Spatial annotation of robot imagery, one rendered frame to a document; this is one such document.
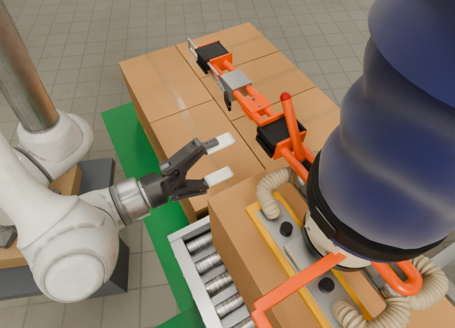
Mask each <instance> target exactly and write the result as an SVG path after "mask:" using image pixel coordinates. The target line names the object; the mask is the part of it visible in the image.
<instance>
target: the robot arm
mask: <svg viewBox="0 0 455 328"><path fill-rule="evenodd" d="M0 92H1V94H2V96H3V97H4V99H5V101H6V102H7V103H8V105H9V107H10V108H11V109H12V111H13V112H14V114H15V115H16V117H17V118H18V120H19V124H18V128H17V134H18V140H19V144H18V145H16V146H15V147H13V148H11V146H10V145H9V143H8V141H7V140H6V139H5V136H4V135H3V134H2V132H1V130H0V235H1V238H0V248H1V247H2V248H3V249H7V248H9V247H10V245H11V244H12V243H13V242H14V240H15V239H16V237H18V242H17V245H16V247H17V248H18V249H19V250H20V251H21V253H22V255H23V256H24V257H25V259H26V261H27V262H28V265H29V267H30V270H31V272H32V274H33V278H34V280H35V283H36V284H37V286H38V288H39V289H40V290H41V291H42V292H43V293H44V294H45V295H46V296H47V297H48V298H50V299H52V300H54V301H57V302H62V303H72V302H79V301H81V300H84V299H86V298H88V297H90V296H91V295H92V294H93V293H94V292H95V291H97V290H98V289H99V288H100V287H101V286H102V285H103V284H104V283H105V282H107V281H108V280H109V278H110V277H111V275H112V273H113V271H114V269H115V266H116V262H117V260H118V251H119V238H118V232H119V231H120V230H121V229H122V228H124V227H126V226H128V225H131V224H132V223H134V222H136V221H138V220H140V219H143V218H145V217H147V216H149V215H150V214H151V212H150V208H151V207H152V208H153V209H156V208H158V207H160V206H162V205H165V204H167V203H168V199H167V197H170V199H171V201H172V203H174V202H176V201H179V200H181V199H186V198H190V197H196V196H200V195H203V194H206V193H207V190H208V189H209V187H211V186H213V185H215V184H218V183H220V182H222V181H224V180H226V179H228V178H230V177H232V176H234V174H233V172H232V170H231V169H230V168H229V166H227V167H224V168H223V169H220V170H218V171H216V172H214V173H211V174H209V175H207V176H205V177H204V178H202V179H201V180H187V179H186V175H187V172H188V170H189V169H190V168H191V167H192V166H193V165H194V164H195V163H196V162H197V161H198V160H199V159H200V158H201V157H202V156H203V155H209V154H212V153H214V152H216V151H218V150H221V149H223V148H225V147H227V146H230V145H232V144H235V143H236V141H235V139H234V138H233V137H232V135H231V134H230V132H227V133H226V134H223V135H220V136H218V137H216V138H212V139H210V140H207V141H205V142H200V140H199V139H198V138H194V139H193V140H191V141H190V142H189V143H187V144H186V145H185V146H184V147H183V148H181V149H180V150H178V151H177V152H176V153H175V154H174V155H173V156H171V157H170V158H169V159H167V160H166V161H163V162H162V163H159V164H158V166H159V167H160V170H161V171H162V173H160V174H159V175H156V173H154V172H152V173H149V174H147V175H145V176H142V177H141V178H140V179H139V180H140V181H138V182H137V180H136V179H135V178H129V179H128V180H125V181H122V182H120V183H118V184H114V185H112V186H111V187H108V188H105V189H101V190H93V191H91V192H87V193H85V194H82V195H80V196H76V195H72V196H65V195H61V192H60V191H59V190H56V189H55V190H50V189H48V188H47V187H48V186H49V185H50V184H51V183H52V182H53V181H54V180H56V179H58V178H59V177H60V176H62V175H63V174H65V173H66V172H67V171H68V170H69V169H71V168H72V167H74V166H75V165H76V164H77V163H78V162H79V161H80V160H81V159H82V158H83V157H84V156H85V155H86V154H87V153H88V152H89V150H90V148H91V146H92V144H93V141H94V132H93V130H92V128H91V126H90V124H88V122H86V120H84V119H83V118H81V117H80V116H78V115H74V114H70V113H66V112H64V111H63V110H60V109H57V108H55V106H54V105H53V102H52V101H51V98H50V97H49V94H48V93H47V90H46V88H45V86H44V84H43V82H42V80H41V78H40V76H39V74H38V72H37V70H36V68H35V66H34V64H33V62H32V60H31V59H30V56H29V55H28V52H27V49H26V47H25V45H24V43H23V41H22V39H21V37H20V35H19V33H18V31H17V28H16V26H15V24H14V22H13V20H12V18H11V16H10V14H9V12H8V10H7V8H6V6H5V4H4V2H3V0H0ZM194 145H195V146H194Z"/></svg>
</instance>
